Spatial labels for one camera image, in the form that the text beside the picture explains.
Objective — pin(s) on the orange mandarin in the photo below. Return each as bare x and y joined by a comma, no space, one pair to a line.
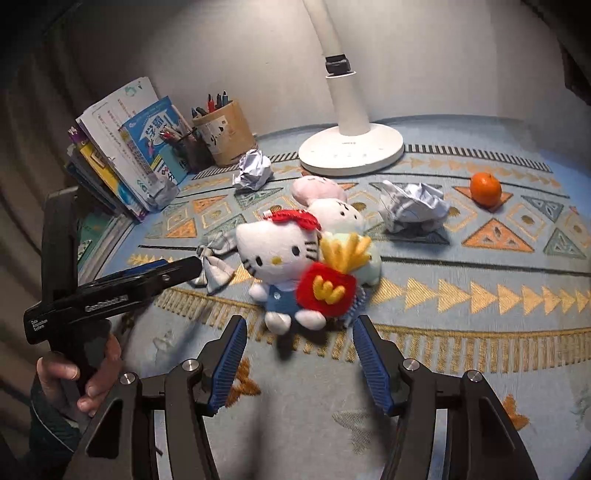
485,188

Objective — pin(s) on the white desk lamp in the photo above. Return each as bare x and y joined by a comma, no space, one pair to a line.
351,152

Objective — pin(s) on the blue printed booklet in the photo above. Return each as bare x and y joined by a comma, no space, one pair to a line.
150,138

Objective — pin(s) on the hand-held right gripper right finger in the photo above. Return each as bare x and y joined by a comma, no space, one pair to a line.
371,364

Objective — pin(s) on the red pen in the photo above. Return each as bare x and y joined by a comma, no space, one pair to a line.
210,103

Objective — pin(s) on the crumpled white paper ball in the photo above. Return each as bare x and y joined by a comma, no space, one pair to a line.
251,168

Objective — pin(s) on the grey plaid fabric bow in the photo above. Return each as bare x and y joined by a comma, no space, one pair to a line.
214,272

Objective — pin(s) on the black mesh pen holder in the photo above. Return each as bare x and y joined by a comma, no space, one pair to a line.
194,152

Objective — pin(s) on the green flat book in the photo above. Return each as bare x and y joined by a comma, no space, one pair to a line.
94,233

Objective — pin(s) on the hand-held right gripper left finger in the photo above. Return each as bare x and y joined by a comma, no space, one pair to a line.
228,364

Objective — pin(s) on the bamboo pen holder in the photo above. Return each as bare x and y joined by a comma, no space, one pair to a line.
231,134

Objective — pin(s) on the large crumpled lined paper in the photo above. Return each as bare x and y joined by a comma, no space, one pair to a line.
413,207

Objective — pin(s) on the three-ball pastel plush toy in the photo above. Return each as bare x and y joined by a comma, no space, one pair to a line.
332,214

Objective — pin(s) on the black pen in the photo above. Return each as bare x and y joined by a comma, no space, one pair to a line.
199,111

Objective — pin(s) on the patterned blue table mat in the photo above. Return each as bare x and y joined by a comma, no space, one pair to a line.
461,323

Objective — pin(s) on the red french fries plush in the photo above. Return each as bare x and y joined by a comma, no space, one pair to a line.
325,286

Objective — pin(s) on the row of books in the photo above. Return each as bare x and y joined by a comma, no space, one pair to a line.
111,152

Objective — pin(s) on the person's left hand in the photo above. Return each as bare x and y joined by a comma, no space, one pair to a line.
102,369

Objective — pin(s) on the white cat plush toy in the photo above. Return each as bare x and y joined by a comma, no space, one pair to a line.
272,244

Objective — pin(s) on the small crumpled grey wrapper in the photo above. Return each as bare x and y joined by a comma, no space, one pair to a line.
161,193

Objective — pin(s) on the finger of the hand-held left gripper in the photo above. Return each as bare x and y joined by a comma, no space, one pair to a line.
147,266
180,270

